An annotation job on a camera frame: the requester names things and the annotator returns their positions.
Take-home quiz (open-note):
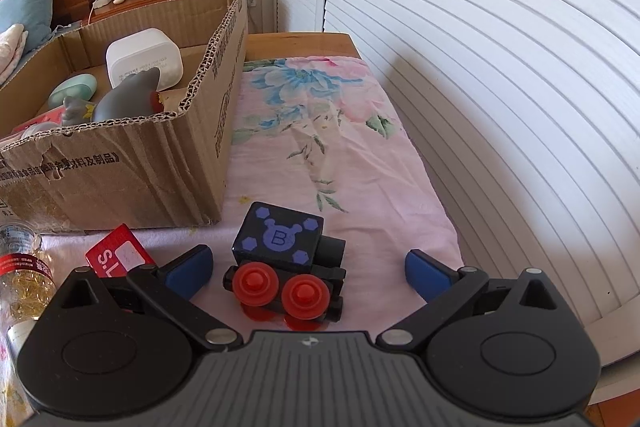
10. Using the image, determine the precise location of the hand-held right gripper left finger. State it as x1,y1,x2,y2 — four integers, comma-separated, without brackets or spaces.
47,245,243,353

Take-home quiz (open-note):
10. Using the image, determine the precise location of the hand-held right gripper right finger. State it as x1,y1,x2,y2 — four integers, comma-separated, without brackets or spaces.
375,249,568,353

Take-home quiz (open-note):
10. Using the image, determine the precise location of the black toy train blue top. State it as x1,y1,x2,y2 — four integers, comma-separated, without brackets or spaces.
221,201,347,334

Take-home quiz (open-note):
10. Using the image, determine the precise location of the brown cardboard box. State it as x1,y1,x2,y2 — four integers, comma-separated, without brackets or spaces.
0,0,250,236

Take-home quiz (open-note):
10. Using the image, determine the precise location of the grey shark plush toy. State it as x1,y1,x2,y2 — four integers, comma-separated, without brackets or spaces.
60,67,167,126

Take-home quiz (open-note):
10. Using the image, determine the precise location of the clear plastic jar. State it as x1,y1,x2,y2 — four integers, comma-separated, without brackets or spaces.
14,121,57,140

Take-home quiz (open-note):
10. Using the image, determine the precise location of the mint green egg-shaped device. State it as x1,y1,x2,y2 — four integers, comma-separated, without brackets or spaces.
48,74,99,108

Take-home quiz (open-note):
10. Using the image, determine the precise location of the translucent white plastic box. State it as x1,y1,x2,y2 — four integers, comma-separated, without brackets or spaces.
105,28,184,89

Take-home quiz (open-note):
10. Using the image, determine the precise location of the red toy train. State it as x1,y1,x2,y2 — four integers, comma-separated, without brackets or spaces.
84,224,157,280

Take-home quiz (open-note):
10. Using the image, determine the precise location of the pink floral sheet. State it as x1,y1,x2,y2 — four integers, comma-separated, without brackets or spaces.
0,54,464,427

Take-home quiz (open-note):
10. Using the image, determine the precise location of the glass jar of gold capsules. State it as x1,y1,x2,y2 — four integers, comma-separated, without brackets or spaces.
0,221,57,358

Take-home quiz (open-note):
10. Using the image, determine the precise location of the wide white louvered door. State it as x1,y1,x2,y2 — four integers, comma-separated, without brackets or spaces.
321,0,640,340

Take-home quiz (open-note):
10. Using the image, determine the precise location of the pink quilt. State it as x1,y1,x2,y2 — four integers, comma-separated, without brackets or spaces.
0,23,29,84

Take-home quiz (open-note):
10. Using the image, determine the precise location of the blue pillow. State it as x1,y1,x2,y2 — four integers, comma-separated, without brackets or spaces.
0,0,57,58

